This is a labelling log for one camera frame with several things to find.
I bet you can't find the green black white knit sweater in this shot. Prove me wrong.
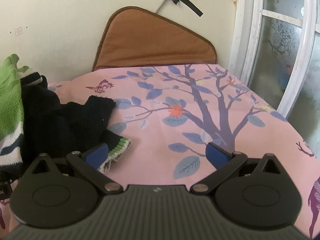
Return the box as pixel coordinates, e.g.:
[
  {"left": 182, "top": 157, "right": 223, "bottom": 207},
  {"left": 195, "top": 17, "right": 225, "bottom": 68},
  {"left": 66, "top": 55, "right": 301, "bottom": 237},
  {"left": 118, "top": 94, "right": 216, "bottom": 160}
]
[{"left": 1, "top": 54, "right": 131, "bottom": 181}]

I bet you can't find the black folded garment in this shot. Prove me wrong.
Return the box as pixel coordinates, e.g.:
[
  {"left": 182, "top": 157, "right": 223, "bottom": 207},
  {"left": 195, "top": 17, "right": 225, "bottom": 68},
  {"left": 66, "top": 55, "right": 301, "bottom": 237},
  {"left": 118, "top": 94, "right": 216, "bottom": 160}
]
[{"left": 62, "top": 95, "right": 116, "bottom": 140}]

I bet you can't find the pink floral bed sheet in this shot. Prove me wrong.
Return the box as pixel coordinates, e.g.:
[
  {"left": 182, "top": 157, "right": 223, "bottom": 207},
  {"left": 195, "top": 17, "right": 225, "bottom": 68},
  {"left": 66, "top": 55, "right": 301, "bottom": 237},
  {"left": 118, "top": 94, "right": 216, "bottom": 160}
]
[{"left": 0, "top": 63, "right": 320, "bottom": 240}]

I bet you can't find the brown cushion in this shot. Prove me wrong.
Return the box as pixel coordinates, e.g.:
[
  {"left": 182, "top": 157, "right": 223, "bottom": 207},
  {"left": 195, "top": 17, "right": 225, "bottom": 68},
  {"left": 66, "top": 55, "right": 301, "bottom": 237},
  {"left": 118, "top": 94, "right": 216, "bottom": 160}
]
[{"left": 92, "top": 7, "right": 217, "bottom": 71}]

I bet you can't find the small wall sticker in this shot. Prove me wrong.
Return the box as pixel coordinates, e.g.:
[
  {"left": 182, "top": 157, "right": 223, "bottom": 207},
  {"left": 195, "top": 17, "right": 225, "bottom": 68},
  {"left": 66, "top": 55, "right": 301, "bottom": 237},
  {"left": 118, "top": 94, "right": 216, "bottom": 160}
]
[{"left": 15, "top": 27, "right": 23, "bottom": 36}]

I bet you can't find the white window frame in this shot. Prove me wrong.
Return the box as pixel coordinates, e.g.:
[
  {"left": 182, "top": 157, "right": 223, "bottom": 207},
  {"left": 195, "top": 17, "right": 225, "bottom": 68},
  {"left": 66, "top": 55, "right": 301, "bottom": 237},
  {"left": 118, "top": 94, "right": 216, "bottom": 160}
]
[{"left": 227, "top": 0, "right": 319, "bottom": 118}]

